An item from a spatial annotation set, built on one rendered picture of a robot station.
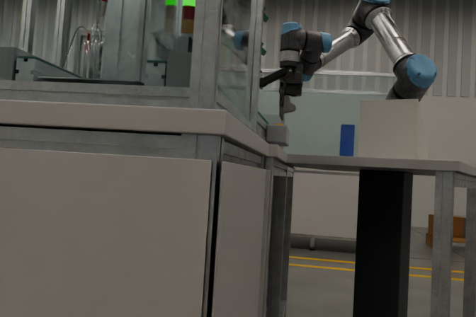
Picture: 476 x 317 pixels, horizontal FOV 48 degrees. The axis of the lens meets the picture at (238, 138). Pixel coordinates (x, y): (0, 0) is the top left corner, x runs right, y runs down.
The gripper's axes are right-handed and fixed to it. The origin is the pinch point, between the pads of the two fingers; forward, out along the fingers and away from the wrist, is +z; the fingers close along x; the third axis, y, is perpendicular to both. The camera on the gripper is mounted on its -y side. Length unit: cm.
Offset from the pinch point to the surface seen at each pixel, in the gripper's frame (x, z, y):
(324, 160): -32.7, 16.5, 16.1
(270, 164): -72, 19, 3
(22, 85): -133, 12, -25
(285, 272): 71, 69, 2
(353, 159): -35.9, 15.6, 24.5
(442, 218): -43, 31, 49
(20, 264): -136, 34, -22
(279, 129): -17.5, 6.1, 0.9
